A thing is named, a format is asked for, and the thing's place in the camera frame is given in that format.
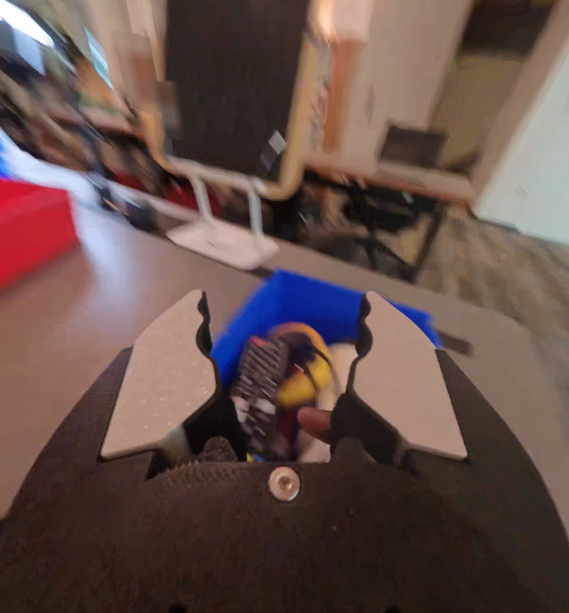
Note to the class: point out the grey desk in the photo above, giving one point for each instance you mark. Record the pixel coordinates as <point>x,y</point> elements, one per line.
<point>50,359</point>

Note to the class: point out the black panel desk lamp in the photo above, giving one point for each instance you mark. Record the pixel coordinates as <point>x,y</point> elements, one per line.
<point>232,72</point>

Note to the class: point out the red storage bin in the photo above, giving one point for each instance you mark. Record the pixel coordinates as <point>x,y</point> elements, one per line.
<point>21,230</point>

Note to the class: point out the black computer monitor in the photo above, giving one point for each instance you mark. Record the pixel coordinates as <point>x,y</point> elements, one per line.
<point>411,146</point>

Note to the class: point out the black TV remote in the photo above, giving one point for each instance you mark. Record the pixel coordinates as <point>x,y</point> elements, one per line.
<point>260,373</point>

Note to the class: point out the yellow black object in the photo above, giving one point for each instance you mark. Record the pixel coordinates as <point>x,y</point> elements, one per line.
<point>303,388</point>

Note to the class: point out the black office chair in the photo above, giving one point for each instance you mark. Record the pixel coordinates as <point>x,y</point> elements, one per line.
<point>385,220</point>

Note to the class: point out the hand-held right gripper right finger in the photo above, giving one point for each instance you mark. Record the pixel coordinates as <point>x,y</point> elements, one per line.
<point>404,383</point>

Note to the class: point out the blue storage bin white label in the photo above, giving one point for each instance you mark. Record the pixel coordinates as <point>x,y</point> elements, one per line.
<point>303,297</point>

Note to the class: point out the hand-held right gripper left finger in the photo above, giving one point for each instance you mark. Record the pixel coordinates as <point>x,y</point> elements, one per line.
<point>164,373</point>

